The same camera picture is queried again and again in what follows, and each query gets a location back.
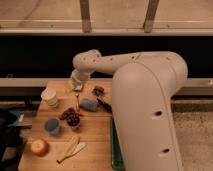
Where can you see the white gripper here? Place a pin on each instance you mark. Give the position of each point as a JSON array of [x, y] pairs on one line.
[[78, 78]]

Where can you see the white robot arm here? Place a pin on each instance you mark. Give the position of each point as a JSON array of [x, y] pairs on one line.
[[141, 90]]

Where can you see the light blue crumpled cloth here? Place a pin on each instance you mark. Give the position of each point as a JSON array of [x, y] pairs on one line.
[[78, 88]]

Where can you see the small dark toy object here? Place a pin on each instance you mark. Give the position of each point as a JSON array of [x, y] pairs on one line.
[[98, 91]]

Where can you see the blue sponge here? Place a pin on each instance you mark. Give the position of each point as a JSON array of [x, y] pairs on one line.
[[89, 105]]

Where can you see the white paper cup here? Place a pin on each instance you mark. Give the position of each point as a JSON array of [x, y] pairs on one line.
[[49, 95]]

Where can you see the bunch of dark grapes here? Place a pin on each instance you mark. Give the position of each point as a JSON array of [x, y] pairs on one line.
[[68, 112]]

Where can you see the small dark bowl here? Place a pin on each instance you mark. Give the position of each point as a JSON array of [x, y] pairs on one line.
[[73, 122]]

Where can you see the blue plastic cup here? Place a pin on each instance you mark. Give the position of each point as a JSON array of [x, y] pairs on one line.
[[52, 126]]

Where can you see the red yellow apple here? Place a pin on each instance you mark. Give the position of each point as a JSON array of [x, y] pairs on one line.
[[39, 147]]

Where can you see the green plastic tray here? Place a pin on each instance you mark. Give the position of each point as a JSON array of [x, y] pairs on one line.
[[116, 156]]

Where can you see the black chair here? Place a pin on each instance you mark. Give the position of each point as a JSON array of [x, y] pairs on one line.
[[10, 140]]

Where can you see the black handled knife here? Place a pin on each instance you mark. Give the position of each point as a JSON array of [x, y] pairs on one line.
[[105, 105]]

